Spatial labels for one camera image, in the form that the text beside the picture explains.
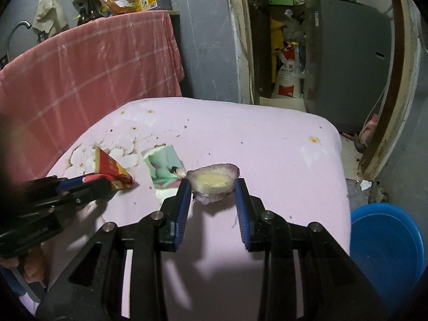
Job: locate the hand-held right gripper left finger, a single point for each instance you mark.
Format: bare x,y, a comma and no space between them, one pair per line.
182,207

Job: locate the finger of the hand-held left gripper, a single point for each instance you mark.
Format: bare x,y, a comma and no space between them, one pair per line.
93,190
72,184

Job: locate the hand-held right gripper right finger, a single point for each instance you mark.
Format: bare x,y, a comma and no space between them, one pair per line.
242,210

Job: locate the red snack wrapper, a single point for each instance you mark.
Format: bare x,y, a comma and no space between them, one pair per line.
112,169

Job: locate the clear plastic cake wrapper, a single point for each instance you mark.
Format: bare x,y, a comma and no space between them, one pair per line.
212,180

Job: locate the blue plastic bucket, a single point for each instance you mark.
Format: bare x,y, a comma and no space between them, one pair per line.
384,250

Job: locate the person's left hand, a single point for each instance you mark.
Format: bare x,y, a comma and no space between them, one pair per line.
33,264

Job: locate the green and white packet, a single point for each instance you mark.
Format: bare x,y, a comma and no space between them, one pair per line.
164,170

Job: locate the pink floral tablecloth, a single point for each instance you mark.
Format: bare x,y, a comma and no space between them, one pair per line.
250,140

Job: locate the red checked cloth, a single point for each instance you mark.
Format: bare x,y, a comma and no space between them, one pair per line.
100,67

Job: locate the crumpled white paper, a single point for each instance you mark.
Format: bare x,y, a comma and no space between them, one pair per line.
365,185

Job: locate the red and white sack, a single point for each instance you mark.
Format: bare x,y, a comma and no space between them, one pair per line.
287,77

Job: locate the pink plastic item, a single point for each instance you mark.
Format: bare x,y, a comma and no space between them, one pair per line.
370,127

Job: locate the metal faucet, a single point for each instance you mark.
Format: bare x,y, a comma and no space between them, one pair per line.
13,36

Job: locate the dark glass bottle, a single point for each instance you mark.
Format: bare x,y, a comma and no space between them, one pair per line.
94,10
82,16

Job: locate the beige hanging rag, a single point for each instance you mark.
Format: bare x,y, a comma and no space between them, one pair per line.
50,10

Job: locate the yellow bag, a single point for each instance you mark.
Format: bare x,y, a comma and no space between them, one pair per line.
277,36

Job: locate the orange packet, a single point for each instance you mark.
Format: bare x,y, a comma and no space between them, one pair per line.
115,5

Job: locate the clear plastic bag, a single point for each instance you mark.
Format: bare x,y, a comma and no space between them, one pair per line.
294,28

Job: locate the wooden door frame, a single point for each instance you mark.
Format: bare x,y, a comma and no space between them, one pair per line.
239,40

